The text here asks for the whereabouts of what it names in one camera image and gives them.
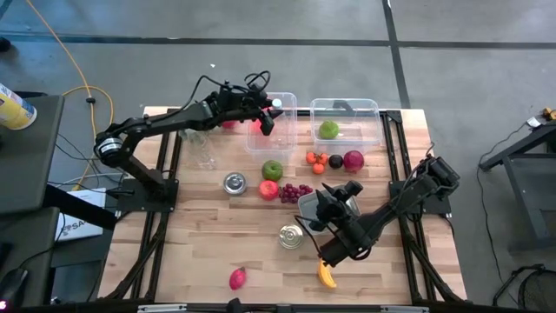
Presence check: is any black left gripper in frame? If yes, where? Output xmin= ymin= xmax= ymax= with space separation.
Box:
xmin=212 ymin=80 xmax=284 ymax=137

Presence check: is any black lower shelf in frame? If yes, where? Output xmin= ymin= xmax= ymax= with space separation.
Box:
xmin=0 ymin=206 xmax=60 ymax=310

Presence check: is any white printed box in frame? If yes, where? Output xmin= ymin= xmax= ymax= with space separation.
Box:
xmin=55 ymin=187 xmax=108 ymax=243

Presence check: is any clear bottle white cap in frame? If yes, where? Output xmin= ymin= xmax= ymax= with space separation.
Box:
xmin=269 ymin=98 xmax=296 ymax=149
xmin=180 ymin=129 xmax=217 ymax=171

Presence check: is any yellow banana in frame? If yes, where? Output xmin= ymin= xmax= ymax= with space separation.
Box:
xmin=316 ymin=259 xmax=338 ymax=290

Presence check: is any clear plastic bin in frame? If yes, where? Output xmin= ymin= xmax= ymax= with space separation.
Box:
xmin=308 ymin=97 xmax=384 ymax=157
xmin=243 ymin=90 xmax=299 ymax=163

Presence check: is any gold lid tuna can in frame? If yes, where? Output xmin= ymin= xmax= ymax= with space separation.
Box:
xmin=277 ymin=223 xmax=305 ymax=250

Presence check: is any black side desk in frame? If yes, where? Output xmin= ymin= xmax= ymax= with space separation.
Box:
xmin=0 ymin=90 xmax=66 ymax=216

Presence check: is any black metal side table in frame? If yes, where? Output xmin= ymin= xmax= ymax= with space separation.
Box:
xmin=479 ymin=119 xmax=556 ymax=256

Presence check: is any black mesh basket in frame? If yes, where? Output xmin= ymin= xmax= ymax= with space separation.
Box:
xmin=492 ymin=263 xmax=556 ymax=313

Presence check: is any orange tomato cluster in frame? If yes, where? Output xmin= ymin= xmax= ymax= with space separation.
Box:
xmin=305 ymin=150 xmax=330 ymax=176

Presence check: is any red onion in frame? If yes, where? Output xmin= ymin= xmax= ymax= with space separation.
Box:
xmin=342 ymin=150 xmax=366 ymax=173

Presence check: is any yellow extension cable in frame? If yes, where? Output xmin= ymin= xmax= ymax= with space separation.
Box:
xmin=24 ymin=0 xmax=116 ymax=192

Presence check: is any black aluminium table frame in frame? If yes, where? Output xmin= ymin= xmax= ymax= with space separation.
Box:
xmin=97 ymin=106 xmax=468 ymax=305

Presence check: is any purple grape bunch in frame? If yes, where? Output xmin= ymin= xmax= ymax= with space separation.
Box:
xmin=279 ymin=183 xmax=314 ymax=205

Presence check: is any small silver tin can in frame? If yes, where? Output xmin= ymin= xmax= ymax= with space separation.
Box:
xmin=222 ymin=171 xmax=248 ymax=196

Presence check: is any green apple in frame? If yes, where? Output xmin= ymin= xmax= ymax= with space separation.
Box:
xmin=318 ymin=119 xmax=341 ymax=141
xmin=261 ymin=158 xmax=284 ymax=182

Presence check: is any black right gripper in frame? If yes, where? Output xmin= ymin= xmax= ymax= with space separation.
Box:
xmin=310 ymin=181 xmax=368 ymax=238

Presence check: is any yellow white canister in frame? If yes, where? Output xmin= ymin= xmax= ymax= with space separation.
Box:
xmin=0 ymin=83 xmax=38 ymax=131

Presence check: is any red apple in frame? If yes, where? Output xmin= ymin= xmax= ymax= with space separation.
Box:
xmin=258 ymin=179 xmax=281 ymax=202

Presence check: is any magenta oval fruit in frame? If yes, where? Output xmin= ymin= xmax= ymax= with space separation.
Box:
xmin=228 ymin=266 xmax=248 ymax=291

